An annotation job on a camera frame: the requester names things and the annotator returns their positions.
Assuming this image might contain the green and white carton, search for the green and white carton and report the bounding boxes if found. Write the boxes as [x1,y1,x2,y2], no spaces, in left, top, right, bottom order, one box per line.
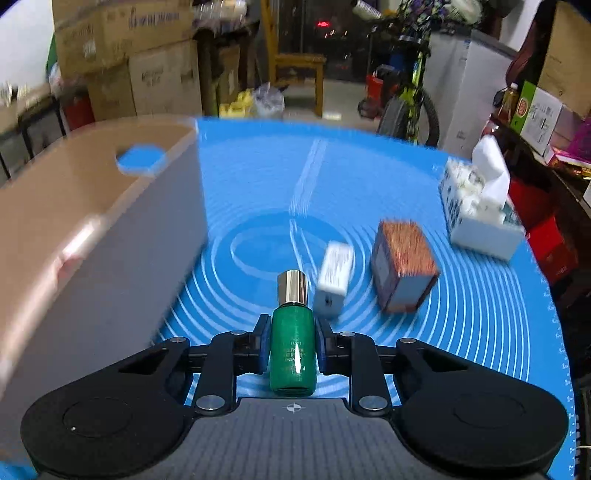
[510,80,565,156]

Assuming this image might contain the green bottle with gold cap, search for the green bottle with gold cap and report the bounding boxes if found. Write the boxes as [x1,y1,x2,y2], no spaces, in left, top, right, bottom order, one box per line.
[269,270,320,397]

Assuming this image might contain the green mountain bicycle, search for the green mountain bicycle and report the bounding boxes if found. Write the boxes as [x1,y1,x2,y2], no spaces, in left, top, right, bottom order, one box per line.
[358,0,440,147]

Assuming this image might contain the large open cardboard box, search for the large open cardboard box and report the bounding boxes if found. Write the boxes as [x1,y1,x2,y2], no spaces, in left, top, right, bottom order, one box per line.
[50,0,195,78]

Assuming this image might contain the closed cardboard box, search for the closed cardboard box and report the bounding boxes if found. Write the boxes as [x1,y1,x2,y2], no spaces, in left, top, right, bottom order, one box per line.
[87,39,204,123]

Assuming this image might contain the red container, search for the red container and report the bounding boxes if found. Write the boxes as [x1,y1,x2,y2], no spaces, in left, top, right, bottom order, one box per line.
[62,94,96,133]

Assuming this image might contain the wooden chair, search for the wooden chair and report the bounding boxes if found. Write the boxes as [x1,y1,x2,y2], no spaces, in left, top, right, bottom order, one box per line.
[260,0,327,117]

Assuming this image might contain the dark wooden side table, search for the dark wooden side table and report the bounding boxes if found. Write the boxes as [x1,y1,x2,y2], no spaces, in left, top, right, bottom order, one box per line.
[193,27,260,117]

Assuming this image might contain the black metal cart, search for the black metal cart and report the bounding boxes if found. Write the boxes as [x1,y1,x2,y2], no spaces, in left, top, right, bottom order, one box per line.
[17,99,68,145]

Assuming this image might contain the small white charger box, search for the small white charger box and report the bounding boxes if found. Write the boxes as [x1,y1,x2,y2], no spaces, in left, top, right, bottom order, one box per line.
[315,241,356,317]

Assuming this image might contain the pink flat box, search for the pink flat box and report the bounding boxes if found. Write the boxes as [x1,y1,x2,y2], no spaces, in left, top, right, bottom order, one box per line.
[553,128,591,168]

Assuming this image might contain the red paper bag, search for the red paper bag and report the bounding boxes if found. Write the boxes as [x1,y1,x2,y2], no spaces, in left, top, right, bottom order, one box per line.
[507,177,581,283]

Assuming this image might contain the blue silicone baking mat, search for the blue silicone baking mat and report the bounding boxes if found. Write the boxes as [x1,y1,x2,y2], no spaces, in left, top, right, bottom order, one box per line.
[0,117,579,480]

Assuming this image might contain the oil bottle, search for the oil bottle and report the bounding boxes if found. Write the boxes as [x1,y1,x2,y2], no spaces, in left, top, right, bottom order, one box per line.
[496,82,520,123]

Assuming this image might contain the pink plastic storage basket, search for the pink plastic storage basket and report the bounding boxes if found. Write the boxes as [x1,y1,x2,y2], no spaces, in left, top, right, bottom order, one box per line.
[0,115,209,462]

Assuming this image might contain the white chest freezer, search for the white chest freezer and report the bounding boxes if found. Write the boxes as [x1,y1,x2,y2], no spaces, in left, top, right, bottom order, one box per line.
[427,27,519,161]

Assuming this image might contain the tall cardboard box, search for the tall cardboard box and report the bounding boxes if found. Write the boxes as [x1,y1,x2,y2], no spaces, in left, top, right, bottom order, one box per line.
[537,0,591,117]

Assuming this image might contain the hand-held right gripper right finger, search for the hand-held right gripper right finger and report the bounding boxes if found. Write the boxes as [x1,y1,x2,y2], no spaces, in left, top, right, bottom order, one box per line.
[315,318,468,414]

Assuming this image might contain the clear plastic bag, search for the clear plastic bag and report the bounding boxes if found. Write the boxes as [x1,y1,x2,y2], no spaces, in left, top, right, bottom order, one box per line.
[252,83,286,119]

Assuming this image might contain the white tissue box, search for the white tissue box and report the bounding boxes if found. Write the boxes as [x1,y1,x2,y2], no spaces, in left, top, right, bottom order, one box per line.
[438,136,527,262]

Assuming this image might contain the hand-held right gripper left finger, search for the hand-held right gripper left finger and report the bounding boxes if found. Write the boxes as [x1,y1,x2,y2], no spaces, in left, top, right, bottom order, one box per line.
[117,315,273,414]

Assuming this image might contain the small brown box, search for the small brown box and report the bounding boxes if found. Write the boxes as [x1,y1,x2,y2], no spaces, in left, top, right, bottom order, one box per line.
[370,220,440,315]

